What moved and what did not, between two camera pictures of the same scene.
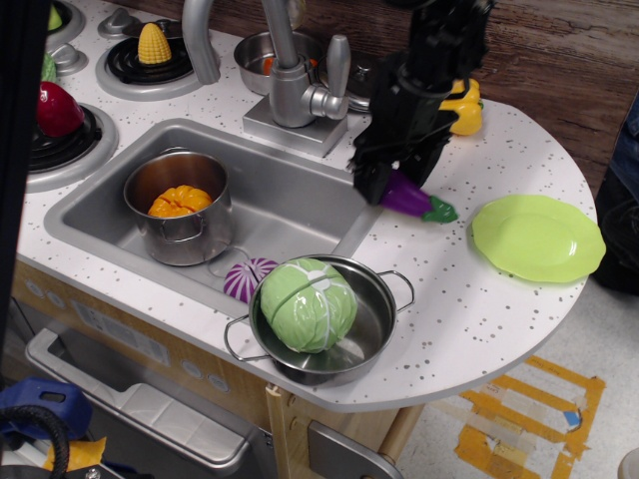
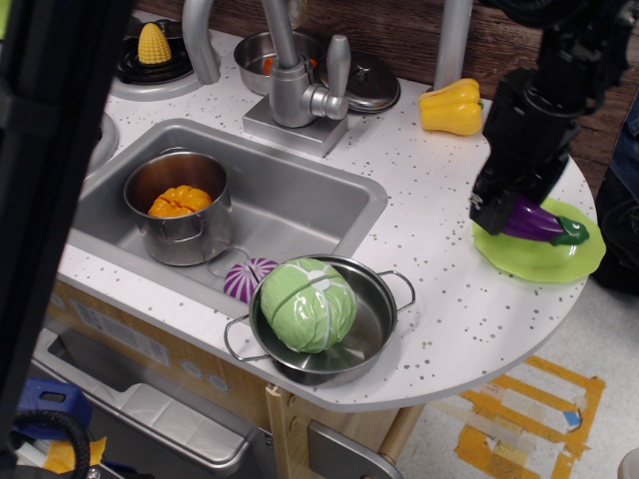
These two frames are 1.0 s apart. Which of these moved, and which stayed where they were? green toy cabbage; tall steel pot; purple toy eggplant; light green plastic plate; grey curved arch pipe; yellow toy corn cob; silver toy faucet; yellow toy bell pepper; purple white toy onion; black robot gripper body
Moved: purple toy eggplant; black robot gripper body
Stayed: grey curved arch pipe; silver toy faucet; tall steel pot; purple white toy onion; yellow toy bell pepper; green toy cabbage; yellow toy corn cob; light green plastic plate
